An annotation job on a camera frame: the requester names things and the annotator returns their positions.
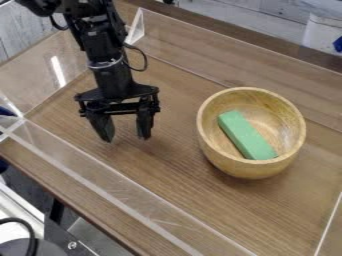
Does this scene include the brown wooden bowl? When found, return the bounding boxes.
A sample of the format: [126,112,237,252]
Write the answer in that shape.
[197,87,308,180]

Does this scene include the clear acrylic front wall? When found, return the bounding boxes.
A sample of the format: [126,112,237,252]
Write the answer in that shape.
[0,98,257,256]

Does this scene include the green rectangular block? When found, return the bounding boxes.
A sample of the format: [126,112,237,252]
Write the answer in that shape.
[218,110,278,160]

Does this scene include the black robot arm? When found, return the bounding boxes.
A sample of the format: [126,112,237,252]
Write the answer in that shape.
[15,0,161,142]

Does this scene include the white cylindrical container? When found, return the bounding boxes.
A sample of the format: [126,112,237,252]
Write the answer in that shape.
[302,13,342,57]

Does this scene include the black table leg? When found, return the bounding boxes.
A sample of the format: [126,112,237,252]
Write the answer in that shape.
[50,199,66,224]

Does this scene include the clear acrylic corner bracket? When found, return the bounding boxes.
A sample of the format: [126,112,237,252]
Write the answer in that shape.
[126,8,146,45]

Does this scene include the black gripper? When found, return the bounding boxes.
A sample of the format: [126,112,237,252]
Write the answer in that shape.
[75,60,161,143]

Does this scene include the grey metal base plate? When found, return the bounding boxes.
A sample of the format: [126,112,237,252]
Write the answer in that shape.
[45,216,135,256]

